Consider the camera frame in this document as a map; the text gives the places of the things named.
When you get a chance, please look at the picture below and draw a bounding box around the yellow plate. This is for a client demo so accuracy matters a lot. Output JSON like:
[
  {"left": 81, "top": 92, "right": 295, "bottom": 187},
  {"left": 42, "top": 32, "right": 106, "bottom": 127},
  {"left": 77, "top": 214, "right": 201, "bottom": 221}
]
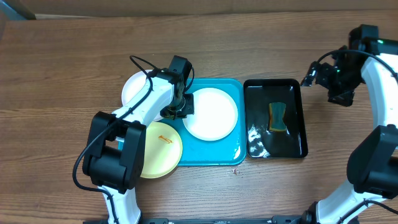
[{"left": 141, "top": 122, "right": 183, "bottom": 179}]

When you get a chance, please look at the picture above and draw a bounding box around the green yellow sponge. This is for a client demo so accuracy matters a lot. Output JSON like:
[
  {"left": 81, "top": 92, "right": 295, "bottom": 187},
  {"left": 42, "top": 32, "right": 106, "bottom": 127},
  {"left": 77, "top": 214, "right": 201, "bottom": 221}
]
[{"left": 269, "top": 102, "right": 286, "bottom": 132}]

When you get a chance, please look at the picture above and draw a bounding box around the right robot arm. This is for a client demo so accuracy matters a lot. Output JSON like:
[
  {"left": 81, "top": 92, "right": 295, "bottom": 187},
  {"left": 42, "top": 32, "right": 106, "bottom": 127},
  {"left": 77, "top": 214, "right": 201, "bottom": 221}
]
[{"left": 293, "top": 24, "right": 397, "bottom": 224}]

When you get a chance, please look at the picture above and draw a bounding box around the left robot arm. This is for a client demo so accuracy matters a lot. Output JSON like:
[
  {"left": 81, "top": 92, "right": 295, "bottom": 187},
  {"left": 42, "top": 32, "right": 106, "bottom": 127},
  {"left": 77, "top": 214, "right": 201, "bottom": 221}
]
[{"left": 72, "top": 70, "right": 193, "bottom": 223}]

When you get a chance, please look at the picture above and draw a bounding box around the teal plastic tray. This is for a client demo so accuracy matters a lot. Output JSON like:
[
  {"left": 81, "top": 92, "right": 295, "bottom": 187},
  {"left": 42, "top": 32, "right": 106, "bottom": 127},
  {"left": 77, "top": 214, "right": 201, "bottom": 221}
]
[{"left": 118, "top": 78, "right": 248, "bottom": 167}]

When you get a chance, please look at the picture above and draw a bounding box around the black tray with water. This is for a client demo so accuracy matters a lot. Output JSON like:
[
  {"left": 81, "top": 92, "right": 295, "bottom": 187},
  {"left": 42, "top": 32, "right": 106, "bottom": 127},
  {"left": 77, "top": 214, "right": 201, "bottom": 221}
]
[{"left": 243, "top": 78, "right": 308, "bottom": 159}]

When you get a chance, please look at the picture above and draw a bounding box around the white plate with sauce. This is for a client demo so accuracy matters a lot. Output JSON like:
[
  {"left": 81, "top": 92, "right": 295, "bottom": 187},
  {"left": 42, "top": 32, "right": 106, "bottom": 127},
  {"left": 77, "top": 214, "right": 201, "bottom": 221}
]
[{"left": 121, "top": 72, "right": 171, "bottom": 125}]

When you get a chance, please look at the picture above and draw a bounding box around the small debris on table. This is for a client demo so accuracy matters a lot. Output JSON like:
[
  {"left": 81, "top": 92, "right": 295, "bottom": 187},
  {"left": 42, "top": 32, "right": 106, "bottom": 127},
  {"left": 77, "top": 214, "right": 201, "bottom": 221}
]
[{"left": 232, "top": 166, "right": 240, "bottom": 175}]

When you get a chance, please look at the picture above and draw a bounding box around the dark object top left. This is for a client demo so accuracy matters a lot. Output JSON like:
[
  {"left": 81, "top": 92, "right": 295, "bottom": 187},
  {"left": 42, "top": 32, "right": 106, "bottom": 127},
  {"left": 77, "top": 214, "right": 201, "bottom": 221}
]
[{"left": 1, "top": 0, "right": 36, "bottom": 20}]

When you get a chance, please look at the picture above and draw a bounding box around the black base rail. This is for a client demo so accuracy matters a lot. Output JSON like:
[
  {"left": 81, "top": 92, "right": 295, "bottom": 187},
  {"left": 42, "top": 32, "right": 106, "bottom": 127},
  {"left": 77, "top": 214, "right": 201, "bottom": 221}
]
[{"left": 83, "top": 215, "right": 360, "bottom": 224}]

